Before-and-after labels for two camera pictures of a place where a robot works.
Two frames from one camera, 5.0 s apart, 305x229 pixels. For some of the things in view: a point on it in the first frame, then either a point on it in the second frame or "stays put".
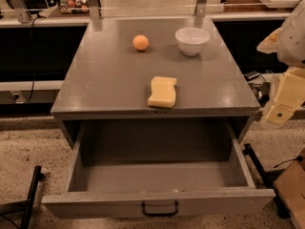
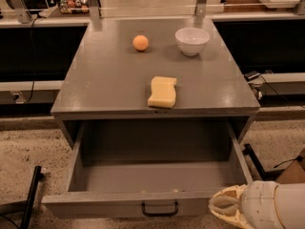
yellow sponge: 163,92 stays put
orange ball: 140,42 stays put
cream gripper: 294,43 to 257,204
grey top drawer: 159,169 stays put
